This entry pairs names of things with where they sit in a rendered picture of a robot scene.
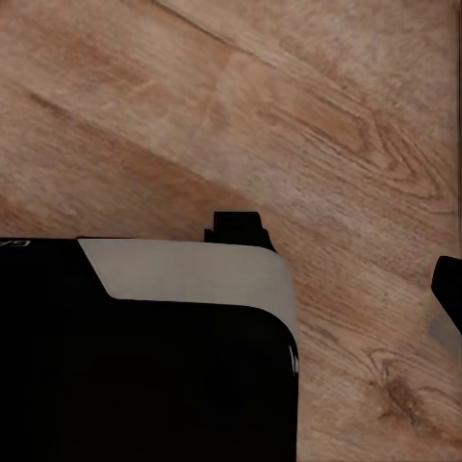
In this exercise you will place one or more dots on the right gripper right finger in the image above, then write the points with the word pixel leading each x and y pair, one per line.
pixel 447 287

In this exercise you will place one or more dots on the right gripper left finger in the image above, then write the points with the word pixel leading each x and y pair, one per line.
pixel 24 285

